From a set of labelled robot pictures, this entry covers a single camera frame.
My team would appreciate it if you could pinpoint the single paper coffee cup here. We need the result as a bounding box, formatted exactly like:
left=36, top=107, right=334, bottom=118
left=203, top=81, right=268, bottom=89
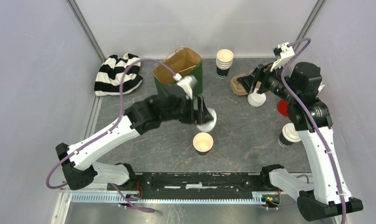
left=277, top=132, right=296, bottom=147

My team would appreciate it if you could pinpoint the brown cardboard cup carrier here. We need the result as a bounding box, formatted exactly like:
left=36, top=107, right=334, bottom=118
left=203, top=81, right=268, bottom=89
left=230, top=74, right=254, bottom=96

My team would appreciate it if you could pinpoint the black white striped cloth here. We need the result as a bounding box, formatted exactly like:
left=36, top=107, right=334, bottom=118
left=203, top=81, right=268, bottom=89
left=94, top=53, right=143, bottom=97

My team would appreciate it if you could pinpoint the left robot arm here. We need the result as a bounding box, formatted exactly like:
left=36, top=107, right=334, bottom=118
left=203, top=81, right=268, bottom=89
left=56, top=95, right=217, bottom=190

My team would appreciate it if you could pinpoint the red cup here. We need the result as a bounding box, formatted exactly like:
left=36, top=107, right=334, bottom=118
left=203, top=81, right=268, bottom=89
left=277, top=99, right=289, bottom=117

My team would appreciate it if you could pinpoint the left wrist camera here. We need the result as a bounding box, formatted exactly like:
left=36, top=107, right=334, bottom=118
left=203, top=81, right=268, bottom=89
left=173, top=73, right=198, bottom=99

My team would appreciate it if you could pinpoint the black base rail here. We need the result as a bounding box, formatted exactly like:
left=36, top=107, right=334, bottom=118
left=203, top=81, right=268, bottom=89
left=117, top=172, right=279, bottom=200

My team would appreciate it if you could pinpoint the green brown paper bag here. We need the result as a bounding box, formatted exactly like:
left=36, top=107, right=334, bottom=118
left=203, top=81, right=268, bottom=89
left=153, top=46, right=203, bottom=97

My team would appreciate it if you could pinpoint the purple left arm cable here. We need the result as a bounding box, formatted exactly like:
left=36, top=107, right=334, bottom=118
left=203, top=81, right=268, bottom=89
left=45, top=58, right=181, bottom=214

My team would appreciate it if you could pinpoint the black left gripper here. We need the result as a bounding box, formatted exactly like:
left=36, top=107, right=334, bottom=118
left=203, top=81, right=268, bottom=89
left=163, top=94, right=213, bottom=126

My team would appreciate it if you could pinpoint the stack of paper cups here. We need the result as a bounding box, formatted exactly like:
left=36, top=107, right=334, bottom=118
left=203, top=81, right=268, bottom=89
left=216, top=49, right=234, bottom=79

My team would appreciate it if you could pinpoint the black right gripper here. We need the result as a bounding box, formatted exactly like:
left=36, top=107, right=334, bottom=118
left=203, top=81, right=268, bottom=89
left=237, top=58, right=300, bottom=103

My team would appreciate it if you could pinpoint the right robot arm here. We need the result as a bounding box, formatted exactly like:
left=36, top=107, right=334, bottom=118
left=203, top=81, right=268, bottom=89
left=236, top=62, right=363, bottom=221

